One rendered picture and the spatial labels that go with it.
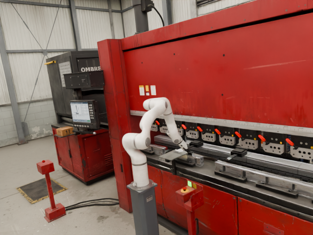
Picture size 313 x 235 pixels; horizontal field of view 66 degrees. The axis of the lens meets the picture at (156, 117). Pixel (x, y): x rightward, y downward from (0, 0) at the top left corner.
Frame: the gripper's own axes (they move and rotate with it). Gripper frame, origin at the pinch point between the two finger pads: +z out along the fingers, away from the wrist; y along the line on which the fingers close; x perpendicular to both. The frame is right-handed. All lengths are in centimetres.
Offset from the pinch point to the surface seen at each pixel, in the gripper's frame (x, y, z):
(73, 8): 192, 721, -218
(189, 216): 25, -53, 25
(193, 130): -16.5, 5.1, -13.6
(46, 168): 178, 53, -56
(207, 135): -27.6, -9.2, -9.3
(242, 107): -68, -25, -27
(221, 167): -21.6, -26.2, 16.6
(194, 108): -30.8, 9.9, -31.4
